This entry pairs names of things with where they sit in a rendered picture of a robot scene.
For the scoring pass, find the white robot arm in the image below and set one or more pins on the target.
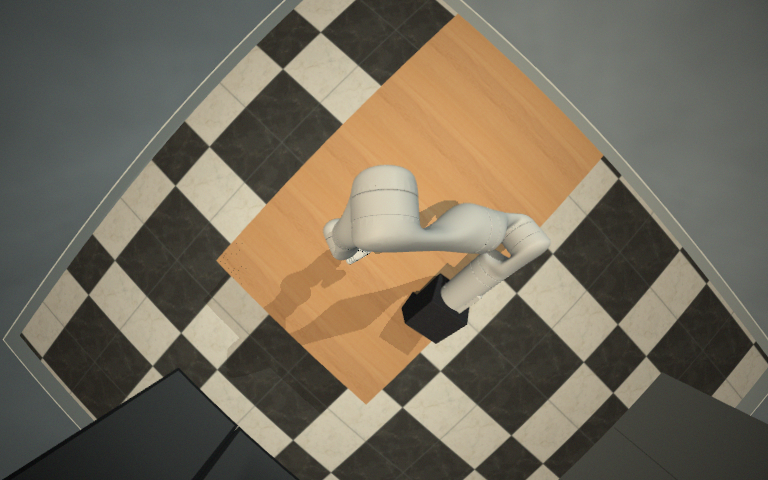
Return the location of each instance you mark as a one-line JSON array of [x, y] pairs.
[[383, 216]]

